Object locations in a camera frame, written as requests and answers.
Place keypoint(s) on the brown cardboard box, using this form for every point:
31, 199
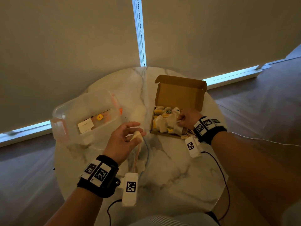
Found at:
178, 94

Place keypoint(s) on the white paper card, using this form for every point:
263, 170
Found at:
85, 125

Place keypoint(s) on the clear plastic container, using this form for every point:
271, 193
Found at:
82, 110

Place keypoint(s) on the yellow tagged tea bag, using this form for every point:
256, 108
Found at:
100, 116

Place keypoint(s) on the person's left forearm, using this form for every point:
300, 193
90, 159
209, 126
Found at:
75, 209

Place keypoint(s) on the single white tea bag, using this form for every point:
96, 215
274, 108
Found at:
137, 136

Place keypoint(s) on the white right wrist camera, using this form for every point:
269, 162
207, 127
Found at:
192, 147

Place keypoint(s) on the person's right hand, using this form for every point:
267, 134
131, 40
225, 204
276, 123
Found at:
190, 118

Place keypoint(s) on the person's right fingers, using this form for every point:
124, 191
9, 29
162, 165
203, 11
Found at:
181, 120

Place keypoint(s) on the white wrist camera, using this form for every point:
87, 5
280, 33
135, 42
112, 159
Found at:
130, 189
192, 147

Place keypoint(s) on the person's striped shirt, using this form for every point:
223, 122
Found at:
174, 220

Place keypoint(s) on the black wristband with markers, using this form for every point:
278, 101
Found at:
207, 129
100, 177

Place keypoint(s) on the black right wristband with markers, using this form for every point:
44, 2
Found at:
207, 129

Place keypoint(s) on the white window sill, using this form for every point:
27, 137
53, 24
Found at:
23, 134
235, 77

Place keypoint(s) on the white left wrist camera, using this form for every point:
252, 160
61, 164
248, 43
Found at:
130, 189

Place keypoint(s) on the pile of tea bags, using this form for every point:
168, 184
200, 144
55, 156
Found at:
165, 120

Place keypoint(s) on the person's right forearm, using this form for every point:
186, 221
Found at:
254, 171

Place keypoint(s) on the person's left thumb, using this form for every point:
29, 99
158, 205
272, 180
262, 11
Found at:
136, 136

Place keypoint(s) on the person's left hand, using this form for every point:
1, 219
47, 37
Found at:
116, 145

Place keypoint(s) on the black left wristband with markers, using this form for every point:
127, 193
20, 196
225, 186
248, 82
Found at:
100, 177

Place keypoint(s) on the beige roller blind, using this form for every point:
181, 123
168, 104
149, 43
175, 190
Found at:
58, 49
211, 32

